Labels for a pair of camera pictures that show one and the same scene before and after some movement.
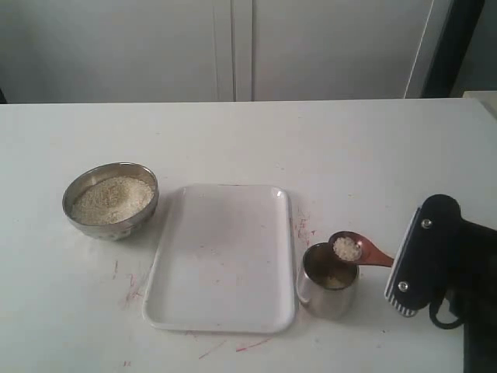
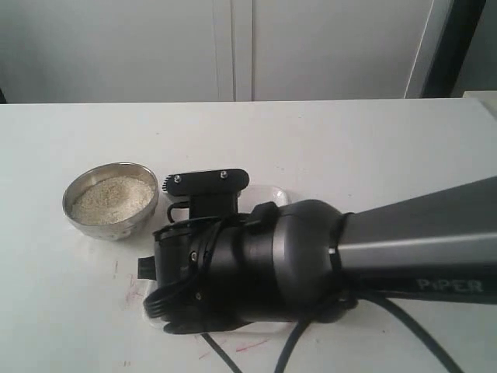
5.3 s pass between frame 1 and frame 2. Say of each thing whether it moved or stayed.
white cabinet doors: stayed
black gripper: moved
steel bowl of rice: stayed
